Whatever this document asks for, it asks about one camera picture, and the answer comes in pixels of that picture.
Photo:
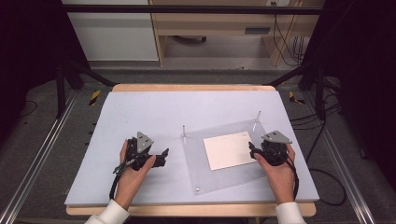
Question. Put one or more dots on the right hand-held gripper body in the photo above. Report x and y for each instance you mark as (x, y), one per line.
(276, 137)

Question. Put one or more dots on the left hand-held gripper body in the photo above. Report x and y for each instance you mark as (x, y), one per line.
(144, 143)

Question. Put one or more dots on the picture card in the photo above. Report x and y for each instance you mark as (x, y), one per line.
(229, 151)

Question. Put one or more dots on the clear acrylic photo frame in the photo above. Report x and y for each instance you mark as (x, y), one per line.
(199, 161)

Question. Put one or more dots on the person's left hand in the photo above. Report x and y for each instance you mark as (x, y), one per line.
(132, 182)

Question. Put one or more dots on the person's right hand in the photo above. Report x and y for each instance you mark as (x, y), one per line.
(281, 179)

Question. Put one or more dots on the pale table mat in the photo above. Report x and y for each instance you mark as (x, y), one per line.
(162, 109)

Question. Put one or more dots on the yellow clamp right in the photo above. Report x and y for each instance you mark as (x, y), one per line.
(294, 98)

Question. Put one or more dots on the yellow clamp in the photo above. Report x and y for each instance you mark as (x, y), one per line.
(294, 98)
(95, 97)

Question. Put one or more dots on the black metal stand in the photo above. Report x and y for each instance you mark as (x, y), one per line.
(320, 93)
(60, 93)

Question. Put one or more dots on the yellow clamp left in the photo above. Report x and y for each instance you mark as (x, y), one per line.
(95, 97)

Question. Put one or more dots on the white cabinet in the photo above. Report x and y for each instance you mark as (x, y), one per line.
(112, 37)

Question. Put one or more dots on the black curtain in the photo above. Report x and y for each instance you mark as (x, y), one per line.
(364, 62)
(28, 46)

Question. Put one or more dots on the light wooden desk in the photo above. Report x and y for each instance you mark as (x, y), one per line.
(211, 23)

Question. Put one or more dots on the black horizontal bar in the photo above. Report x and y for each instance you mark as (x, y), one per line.
(186, 9)

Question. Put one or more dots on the aluminium floor rail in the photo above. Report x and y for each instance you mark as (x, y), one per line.
(339, 155)
(37, 155)

